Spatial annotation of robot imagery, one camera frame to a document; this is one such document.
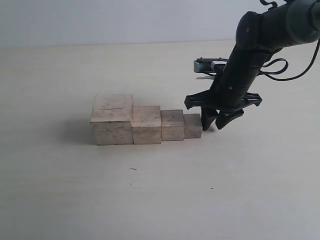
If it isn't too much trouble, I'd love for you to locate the black camera cable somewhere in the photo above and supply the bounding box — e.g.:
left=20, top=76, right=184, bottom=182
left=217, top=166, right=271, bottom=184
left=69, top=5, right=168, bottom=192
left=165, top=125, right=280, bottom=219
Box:
left=259, top=37, right=320, bottom=82

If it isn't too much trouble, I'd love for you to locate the second largest wooden cube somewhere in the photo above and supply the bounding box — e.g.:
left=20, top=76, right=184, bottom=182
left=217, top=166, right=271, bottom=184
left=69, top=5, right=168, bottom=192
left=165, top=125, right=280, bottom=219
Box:
left=132, top=105, right=162, bottom=145

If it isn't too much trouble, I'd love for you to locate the smallest wooden cube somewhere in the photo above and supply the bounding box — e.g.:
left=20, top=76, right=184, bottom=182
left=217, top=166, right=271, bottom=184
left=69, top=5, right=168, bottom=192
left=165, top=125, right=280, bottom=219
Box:
left=183, top=113, right=203, bottom=139

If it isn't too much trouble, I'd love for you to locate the third largest wooden cube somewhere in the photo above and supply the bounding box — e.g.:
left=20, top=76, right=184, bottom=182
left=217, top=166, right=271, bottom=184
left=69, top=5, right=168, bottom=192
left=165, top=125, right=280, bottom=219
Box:
left=160, top=109, right=185, bottom=141

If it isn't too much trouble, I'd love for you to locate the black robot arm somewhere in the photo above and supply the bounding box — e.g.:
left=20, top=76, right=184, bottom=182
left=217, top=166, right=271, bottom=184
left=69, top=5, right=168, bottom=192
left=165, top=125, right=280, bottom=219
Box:
left=184, top=0, right=320, bottom=131

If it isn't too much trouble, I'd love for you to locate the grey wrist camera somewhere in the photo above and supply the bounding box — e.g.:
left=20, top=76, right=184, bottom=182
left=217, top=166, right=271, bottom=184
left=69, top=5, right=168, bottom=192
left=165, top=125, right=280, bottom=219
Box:
left=193, top=57, right=228, bottom=75

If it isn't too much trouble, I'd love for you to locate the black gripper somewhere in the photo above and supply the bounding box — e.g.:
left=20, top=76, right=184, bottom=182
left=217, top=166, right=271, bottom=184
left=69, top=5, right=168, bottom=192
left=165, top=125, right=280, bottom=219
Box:
left=183, top=64, right=263, bottom=132

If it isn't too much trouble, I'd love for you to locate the white cable tie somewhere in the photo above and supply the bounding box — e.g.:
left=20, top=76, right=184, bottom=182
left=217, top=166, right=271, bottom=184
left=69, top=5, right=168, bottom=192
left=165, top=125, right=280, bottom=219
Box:
left=196, top=75, right=215, bottom=81

